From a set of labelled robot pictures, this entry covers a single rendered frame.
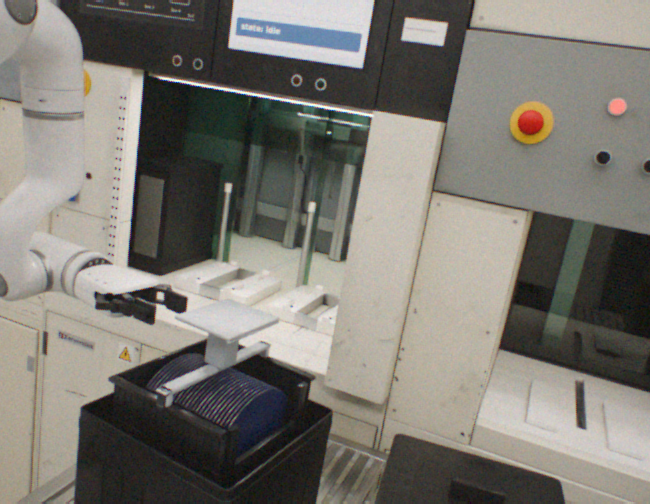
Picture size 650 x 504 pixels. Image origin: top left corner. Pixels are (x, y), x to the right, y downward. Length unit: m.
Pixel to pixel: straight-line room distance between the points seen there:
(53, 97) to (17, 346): 0.88
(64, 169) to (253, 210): 1.25
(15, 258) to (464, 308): 0.76
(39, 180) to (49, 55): 0.19
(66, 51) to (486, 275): 0.77
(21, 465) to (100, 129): 0.94
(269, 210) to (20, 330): 0.95
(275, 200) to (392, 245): 1.18
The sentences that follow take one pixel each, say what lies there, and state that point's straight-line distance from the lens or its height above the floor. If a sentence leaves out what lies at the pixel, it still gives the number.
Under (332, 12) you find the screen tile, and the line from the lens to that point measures 1.18.
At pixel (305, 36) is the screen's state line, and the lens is 1.19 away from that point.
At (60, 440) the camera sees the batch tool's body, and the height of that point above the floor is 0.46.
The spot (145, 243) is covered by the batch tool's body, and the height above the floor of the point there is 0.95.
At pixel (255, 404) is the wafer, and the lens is 0.89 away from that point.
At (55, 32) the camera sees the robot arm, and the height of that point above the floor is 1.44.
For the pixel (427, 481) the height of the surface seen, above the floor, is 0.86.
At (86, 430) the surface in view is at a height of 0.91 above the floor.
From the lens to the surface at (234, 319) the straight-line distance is 0.88.
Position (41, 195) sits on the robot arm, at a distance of 1.05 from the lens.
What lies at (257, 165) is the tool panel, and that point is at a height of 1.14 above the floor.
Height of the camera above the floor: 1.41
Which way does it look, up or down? 14 degrees down
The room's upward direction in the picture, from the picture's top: 10 degrees clockwise
